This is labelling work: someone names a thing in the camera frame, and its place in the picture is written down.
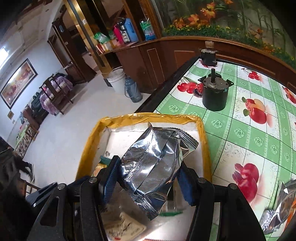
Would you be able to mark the framed wall painting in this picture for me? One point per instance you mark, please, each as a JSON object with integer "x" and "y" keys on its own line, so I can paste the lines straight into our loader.
{"x": 17, "y": 83}

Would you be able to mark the flower mural panel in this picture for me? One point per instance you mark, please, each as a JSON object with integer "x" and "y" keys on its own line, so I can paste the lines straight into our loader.
{"x": 246, "y": 22}

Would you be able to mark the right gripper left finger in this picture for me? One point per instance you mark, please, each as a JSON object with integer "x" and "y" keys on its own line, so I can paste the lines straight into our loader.
{"x": 108, "y": 178}

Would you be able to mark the white plastic bucket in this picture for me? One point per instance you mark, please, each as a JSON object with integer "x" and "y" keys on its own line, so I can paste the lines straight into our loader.
{"x": 117, "y": 80}

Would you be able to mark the silver foil packet on table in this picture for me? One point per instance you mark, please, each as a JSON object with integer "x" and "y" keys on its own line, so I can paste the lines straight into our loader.
{"x": 272, "y": 219}

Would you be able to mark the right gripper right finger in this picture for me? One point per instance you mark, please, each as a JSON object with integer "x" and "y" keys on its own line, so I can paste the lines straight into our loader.
{"x": 187, "y": 180}

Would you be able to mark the green fruit pattern tablecloth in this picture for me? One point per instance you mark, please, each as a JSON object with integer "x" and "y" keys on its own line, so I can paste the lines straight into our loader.
{"x": 252, "y": 140}

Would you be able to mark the silver foil snack bag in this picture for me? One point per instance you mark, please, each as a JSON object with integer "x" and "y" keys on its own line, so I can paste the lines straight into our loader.
{"x": 150, "y": 165}

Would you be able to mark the small black jar with cork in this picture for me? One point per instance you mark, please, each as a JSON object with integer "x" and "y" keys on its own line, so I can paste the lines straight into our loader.
{"x": 208, "y": 55}

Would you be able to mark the white box with yellow tape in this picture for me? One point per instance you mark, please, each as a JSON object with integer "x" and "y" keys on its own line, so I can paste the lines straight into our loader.
{"x": 198, "y": 160}

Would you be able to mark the wooden chair with cloth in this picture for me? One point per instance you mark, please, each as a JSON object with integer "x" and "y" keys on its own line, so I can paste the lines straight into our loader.
{"x": 57, "y": 92}

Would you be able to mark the cracker pack green wrapper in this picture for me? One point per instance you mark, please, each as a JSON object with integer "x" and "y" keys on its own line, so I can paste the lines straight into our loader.
{"x": 105, "y": 160}

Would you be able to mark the grey thermos flask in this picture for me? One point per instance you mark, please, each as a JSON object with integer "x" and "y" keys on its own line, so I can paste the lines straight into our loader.
{"x": 132, "y": 91}

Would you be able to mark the black cylindrical motor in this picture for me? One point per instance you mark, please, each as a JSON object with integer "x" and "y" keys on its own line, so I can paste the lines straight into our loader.
{"x": 215, "y": 91}

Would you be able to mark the blue thermos jug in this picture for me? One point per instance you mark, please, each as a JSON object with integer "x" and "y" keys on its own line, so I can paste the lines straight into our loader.
{"x": 131, "y": 31}

